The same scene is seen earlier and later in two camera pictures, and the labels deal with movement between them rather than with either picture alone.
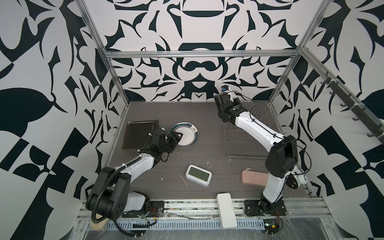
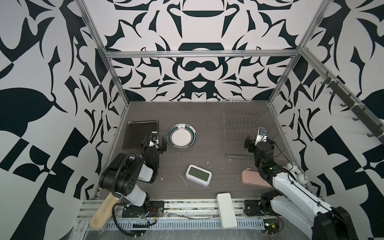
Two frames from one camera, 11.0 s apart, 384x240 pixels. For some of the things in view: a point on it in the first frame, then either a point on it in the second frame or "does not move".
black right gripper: x=237 y=103 to x=251 y=148
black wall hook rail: x=349 y=103 does not move
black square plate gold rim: x=137 y=133 does not move
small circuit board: x=271 y=225 does not move
